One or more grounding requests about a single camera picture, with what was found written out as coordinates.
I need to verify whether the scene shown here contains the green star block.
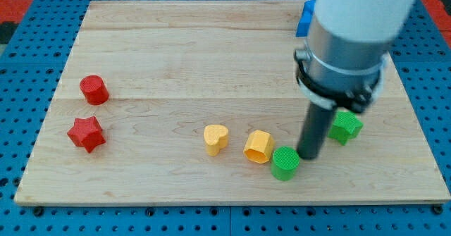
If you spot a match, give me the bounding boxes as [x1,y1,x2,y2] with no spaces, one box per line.
[328,111,364,145]

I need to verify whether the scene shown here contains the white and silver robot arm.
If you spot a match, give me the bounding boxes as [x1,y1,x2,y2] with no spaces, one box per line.
[294,0,416,160]

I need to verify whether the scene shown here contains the wooden board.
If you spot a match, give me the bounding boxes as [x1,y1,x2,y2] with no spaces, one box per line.
[15,0,450,206]

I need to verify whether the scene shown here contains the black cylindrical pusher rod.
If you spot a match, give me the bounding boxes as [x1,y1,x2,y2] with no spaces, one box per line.
[297,103,337,160]

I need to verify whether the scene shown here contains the blue block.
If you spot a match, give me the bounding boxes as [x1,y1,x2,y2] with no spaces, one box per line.
[296,0,316,37]

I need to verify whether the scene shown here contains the yellow hexagon block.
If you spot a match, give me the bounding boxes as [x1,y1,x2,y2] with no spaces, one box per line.
[243,130,275,164]

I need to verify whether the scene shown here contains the green cylinder block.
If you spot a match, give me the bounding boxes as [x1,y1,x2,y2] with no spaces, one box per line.
[270,146,300,181]

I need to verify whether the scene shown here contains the red cylinder block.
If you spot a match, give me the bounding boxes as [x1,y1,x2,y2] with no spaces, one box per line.
[79,75,109,106]

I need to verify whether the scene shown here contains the red star block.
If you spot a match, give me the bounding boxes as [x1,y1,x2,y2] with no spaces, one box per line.
[67,116,106,153]

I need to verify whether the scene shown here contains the yellow heart block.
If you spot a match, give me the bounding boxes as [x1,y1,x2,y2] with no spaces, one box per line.
[204,125,229,156]

